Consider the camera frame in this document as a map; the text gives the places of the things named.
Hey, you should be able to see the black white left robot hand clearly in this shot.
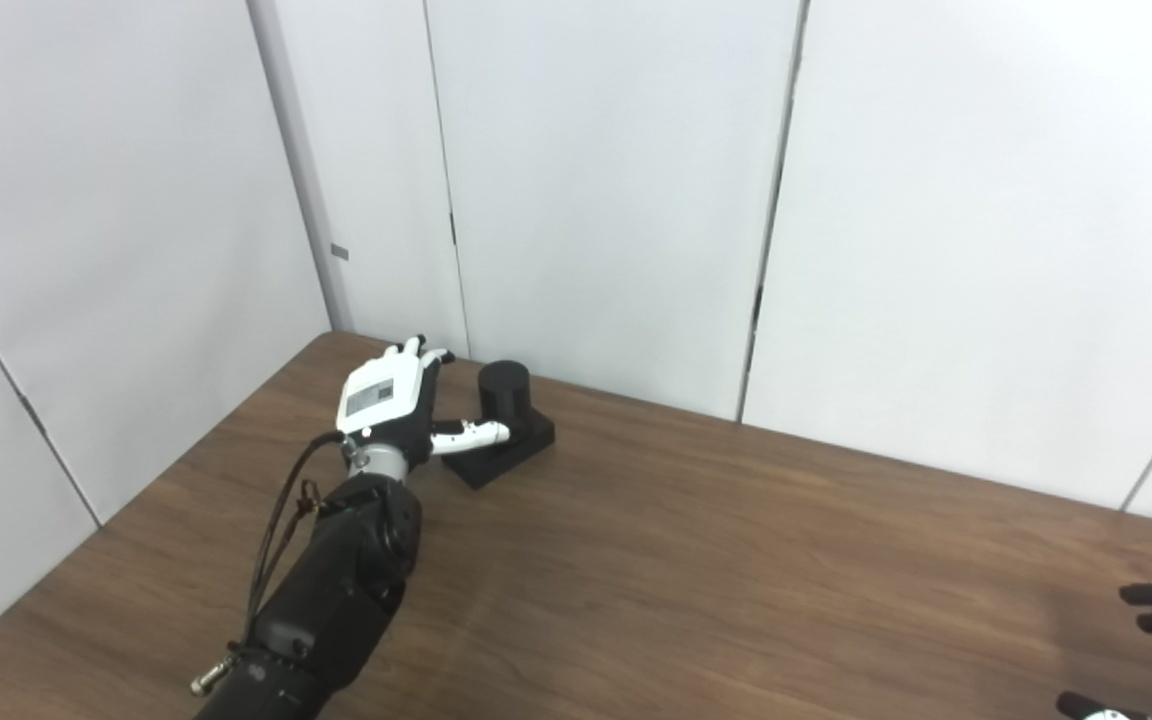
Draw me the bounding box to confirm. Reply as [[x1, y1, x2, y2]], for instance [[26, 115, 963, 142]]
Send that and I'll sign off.
[[336, 335, 512, 471]]

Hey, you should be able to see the black peg with square base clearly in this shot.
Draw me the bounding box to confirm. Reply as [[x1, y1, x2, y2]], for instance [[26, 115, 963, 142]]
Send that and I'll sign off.
[[443, 360, 556, 491]]

